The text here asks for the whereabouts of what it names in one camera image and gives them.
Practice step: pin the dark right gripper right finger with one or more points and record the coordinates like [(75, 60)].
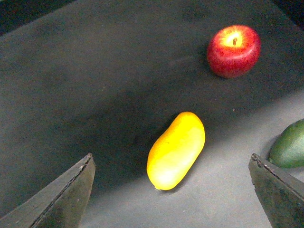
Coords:
[(280, 194)]

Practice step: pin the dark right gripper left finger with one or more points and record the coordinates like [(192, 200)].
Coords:
[(61, 204)]

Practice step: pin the yellow mango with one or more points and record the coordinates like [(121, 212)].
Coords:
[(175, 151)]

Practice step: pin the green avocado fruit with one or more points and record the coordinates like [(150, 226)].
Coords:
[(288, 149)]

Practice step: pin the red apple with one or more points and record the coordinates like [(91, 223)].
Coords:
[(233, 51)]

